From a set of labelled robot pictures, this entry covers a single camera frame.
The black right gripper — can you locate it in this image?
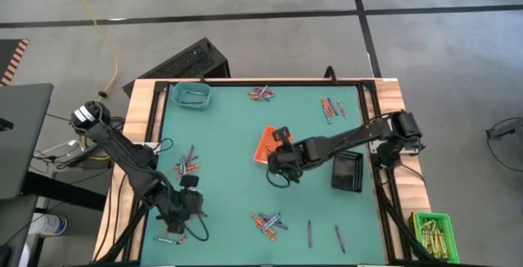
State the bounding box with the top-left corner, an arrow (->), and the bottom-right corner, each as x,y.
268,138 -> 314,185

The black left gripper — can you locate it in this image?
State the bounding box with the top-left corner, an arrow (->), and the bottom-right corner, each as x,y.
163,188 -> 205,236

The green plastic basket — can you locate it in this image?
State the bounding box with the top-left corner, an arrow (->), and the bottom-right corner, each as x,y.
409,211 -> 461,265

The teal table mat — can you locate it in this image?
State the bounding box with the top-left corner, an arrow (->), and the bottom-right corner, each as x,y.
141,83 -> 387,267

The white bottle with blue label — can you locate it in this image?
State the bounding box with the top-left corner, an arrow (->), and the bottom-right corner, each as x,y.
28,212 -> 69,238

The black plastic basket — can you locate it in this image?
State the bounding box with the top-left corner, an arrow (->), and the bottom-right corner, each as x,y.
330,149 -> 364,194

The black cable hook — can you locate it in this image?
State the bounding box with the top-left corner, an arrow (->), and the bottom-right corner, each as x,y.
324,65 -> 339,85

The black perforated computer case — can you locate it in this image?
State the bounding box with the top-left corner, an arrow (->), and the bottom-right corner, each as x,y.
122,37 -> 232,98

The black desk base bar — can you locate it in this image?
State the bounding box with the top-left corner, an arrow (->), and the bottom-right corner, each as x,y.
22,171 -> 108,212

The grey desk surface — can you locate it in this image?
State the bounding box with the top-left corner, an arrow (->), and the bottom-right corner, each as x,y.
0,82 -> 54,201
0,195 -> 38,267

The teal plastic bin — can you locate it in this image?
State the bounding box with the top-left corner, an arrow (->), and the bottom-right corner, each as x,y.
171,81 -> 212,111

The orange striped floor mat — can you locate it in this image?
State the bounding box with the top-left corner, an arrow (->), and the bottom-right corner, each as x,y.
0,38 -> 31,87

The yellow crayon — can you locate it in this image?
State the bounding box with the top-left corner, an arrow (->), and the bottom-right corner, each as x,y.
420,220 -> 431,246
428,221 -> 439,251
422,242 -> 438,260
436,228 -> 449,256

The black cable tangle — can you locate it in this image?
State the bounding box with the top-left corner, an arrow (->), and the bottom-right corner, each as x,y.
31,111 -> 126,174

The orange plastic basket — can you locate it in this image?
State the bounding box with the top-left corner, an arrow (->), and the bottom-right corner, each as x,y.
253,125 -> 294,166

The yellow cable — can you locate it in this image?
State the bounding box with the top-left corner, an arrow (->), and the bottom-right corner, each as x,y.
60,0 -> 120,162

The black sleeved cable bundle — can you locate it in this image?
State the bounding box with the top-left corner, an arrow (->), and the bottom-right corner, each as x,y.
375,164 -> 440,265

